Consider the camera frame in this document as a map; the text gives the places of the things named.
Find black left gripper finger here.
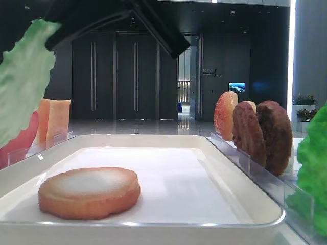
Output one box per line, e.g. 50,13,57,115
131,1,190,59

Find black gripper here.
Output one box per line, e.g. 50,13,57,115
44,0,138,51

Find green lettuce leaf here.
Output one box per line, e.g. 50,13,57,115
1,19,60,146
286,105,326,237

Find orange cheese slice inner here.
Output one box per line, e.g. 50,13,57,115
46,100,71,149

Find orange cheese slice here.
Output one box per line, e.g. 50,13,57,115
46,100,71,149
36,98,51,144

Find orange cheese slice outer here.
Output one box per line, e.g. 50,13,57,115
36,98,51,144

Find red tomato slice inner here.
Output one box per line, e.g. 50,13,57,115
1,111,39,169

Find round bread slice in tray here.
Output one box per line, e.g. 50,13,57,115
38,167,141,221

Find dark brown meat patty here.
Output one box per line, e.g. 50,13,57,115
256,100,293,176

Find dark double door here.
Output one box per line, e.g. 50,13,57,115
72,32,177,120

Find upright bun slice outer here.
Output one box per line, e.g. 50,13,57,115
214,91,238,141

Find upright bun slice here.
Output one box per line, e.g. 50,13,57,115
244,100,256,113
214,91,238,141

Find upright bun slice inner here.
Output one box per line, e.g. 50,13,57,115
244,100,256,113

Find potted plants in white planter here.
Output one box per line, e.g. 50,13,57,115
291,93,317,131

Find white rectangular metal tray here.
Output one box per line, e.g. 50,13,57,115
1,135,286,244

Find small wall display screen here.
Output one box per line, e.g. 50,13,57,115
228,83,245,93

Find long clear acrylic left rail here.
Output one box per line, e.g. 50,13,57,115
6,131,74,167

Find long clear acrylic rail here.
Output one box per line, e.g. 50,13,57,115
209,132,326,244
6,131,74,167

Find long clear acrylic right rail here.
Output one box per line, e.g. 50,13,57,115
209,132,326,244

